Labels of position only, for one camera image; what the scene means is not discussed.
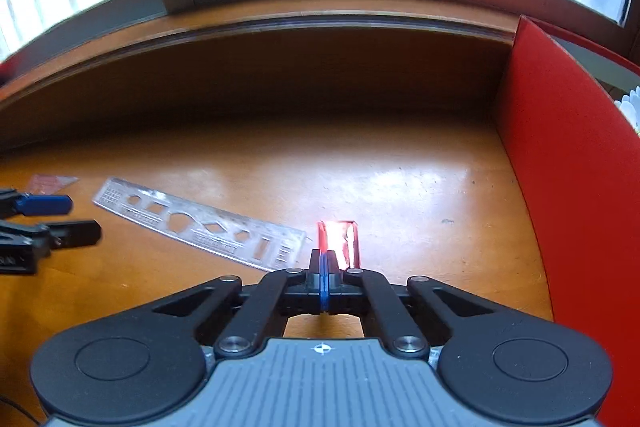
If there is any red transparent plastic piece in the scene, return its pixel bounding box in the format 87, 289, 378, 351
318, 221, 360, 270

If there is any pink transparent plastic bag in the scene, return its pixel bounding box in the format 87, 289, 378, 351
25, 174, 78, 195

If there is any red cardboard shoe box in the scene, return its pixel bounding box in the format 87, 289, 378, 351
498, 17, 639, 426

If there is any silver metal io shield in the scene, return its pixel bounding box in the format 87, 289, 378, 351
93, 178, 306, 271

